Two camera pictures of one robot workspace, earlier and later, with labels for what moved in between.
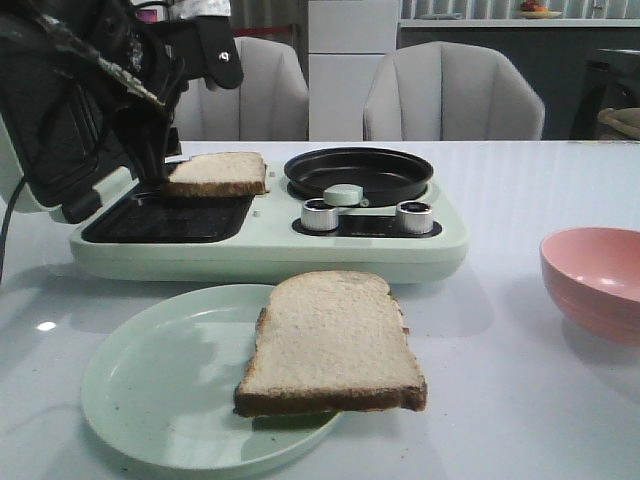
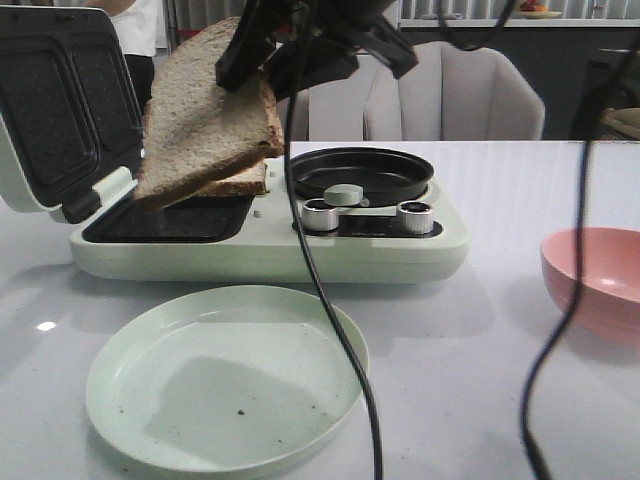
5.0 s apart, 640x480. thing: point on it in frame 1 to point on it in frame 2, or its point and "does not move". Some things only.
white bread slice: x=329 y=341 to x=194 y=128
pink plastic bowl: x=592 y=277 does not move
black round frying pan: x=387 y=176 does not move
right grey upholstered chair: x=450 y=91 does not move
